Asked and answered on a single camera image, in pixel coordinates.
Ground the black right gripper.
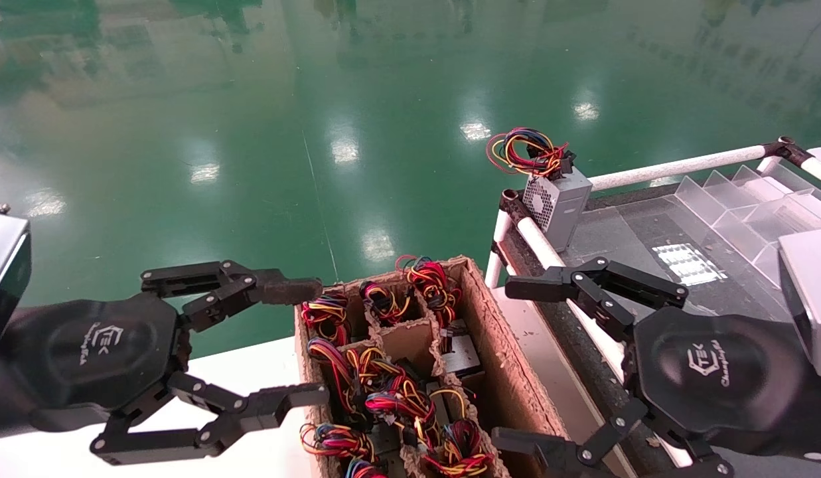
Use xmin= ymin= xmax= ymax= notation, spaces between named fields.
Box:
xmin=491 ymin=309 xmax=821 ymax=478

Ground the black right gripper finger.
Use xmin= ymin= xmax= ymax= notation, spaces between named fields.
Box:
xmin=505 ymin=258 xmax=688 ymax=343

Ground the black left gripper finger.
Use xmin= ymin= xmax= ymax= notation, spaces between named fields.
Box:
xmin=141 ymin=260 xmax=323 ymax=333
xmin=90 ymin=372 xmax=330 ymax=465

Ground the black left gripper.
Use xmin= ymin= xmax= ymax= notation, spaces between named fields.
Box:
xmin=0 ymin=295 xmax=188 ymax=440

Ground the grey power supply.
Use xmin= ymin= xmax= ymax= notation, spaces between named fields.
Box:
xmin=395 ymin=254 xmax=483 ymax=378
xmin=486 ymin=127 xmax=593 ymax=253

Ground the brown cardboard divider box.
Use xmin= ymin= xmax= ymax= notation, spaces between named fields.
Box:
xmin=294 ymin=256 xmax=573 ymax=478

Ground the grey power supply, mesh side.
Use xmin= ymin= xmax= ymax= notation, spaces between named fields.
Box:
xmin=486 ymin=127 xmax=593 ymax=253

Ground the black pipe connector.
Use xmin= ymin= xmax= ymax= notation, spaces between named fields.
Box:
xmin=500 ymin=188 xmax=534 ymax=225
xmin=759 ymin=136 xmax=812 ymax=167

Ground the clear acrylic divider organizer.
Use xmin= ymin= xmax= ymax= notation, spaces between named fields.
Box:
xmin=674 ymin=163 xmax=821 ymax=289

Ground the power supply colourful wire bundle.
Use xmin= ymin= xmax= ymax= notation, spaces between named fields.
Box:
xmin=346 ymin=458 xmax=388 ymax=478
xmin=346 ymin=347 xmax=401 ymax=392
xmin=364 ymin=375 xmax=441 ymax=445
xmin=420 ymin=418 xmax=496 ymax=478
xmin=306 ymin=337 xmax=358 ymax=416
xmin=301 ymin=292 xmax=350 ymax=347
xmin=299 ymin=422 xmax=376 ymax=460
xmin=359 ymin=280 xmax=412 ymax=326

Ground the long white frame pipe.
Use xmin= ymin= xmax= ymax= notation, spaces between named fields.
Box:
xmin=515 ymin=216 xmax=695 ymax=469

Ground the short white frame pipe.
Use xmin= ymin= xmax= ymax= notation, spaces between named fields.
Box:
xmin=485 ymin=211 xmax=514 ymax=289

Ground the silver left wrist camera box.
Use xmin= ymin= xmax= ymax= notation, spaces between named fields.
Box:
xmin=0 ymin=204 xmax=33 ymax=353

